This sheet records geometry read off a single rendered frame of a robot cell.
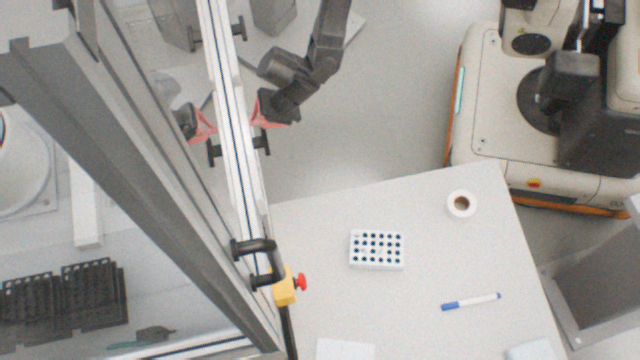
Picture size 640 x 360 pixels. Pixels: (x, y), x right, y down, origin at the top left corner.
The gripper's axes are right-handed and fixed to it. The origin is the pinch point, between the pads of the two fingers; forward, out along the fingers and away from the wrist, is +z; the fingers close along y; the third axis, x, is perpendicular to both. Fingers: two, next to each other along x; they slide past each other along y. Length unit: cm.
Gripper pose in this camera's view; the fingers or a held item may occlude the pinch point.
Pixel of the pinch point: (258, 123)
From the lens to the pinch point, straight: 143.5
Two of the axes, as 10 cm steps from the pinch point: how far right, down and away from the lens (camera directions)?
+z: -6.1, 4.0, 6.8
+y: -7.7, -1.1, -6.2
